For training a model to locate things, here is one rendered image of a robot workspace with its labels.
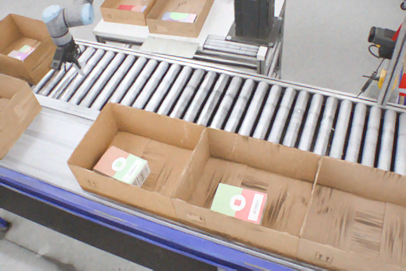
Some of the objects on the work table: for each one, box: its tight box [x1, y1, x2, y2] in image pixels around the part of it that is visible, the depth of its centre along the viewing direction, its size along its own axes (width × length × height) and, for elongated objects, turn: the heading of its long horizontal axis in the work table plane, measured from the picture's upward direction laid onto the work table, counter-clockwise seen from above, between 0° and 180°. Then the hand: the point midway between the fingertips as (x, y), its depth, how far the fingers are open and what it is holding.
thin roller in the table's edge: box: [206, 41, 258, 53], centre depth 210 cm, size 2×28×2 cm, turn 75°
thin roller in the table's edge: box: [207, 39, 259, 50], centre depth 212 cm, size 2×28×2 cm, turn 75°
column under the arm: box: [225, 0, 284, 48], centre depth 204 cm, size 26×26×33 cm
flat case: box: [161, 12, 197, 22], centre depth 223 cm, size 14×19×2 cm
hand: (73, 73), depth 199 cm, fingers open, 10 cm apart
